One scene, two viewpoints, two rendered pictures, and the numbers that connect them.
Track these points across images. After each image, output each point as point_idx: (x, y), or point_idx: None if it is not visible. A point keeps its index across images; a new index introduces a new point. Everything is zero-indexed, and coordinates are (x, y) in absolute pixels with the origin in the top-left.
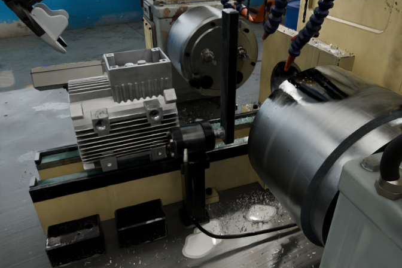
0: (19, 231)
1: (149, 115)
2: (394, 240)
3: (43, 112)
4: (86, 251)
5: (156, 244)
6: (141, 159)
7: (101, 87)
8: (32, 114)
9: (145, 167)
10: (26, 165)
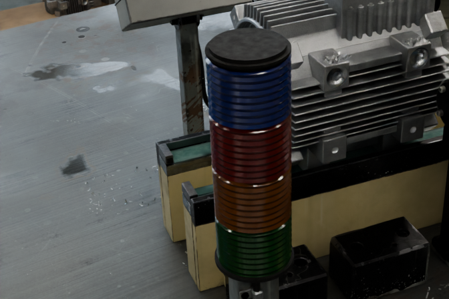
0: (146, 287)
1: (409, 58)
2: None
3: (55, 84)
4: None
5: (411, 295)
6: (365, 146)
7: (319, 12)
8: (31, 88)
9: (378, 159)
10: (85, 181)
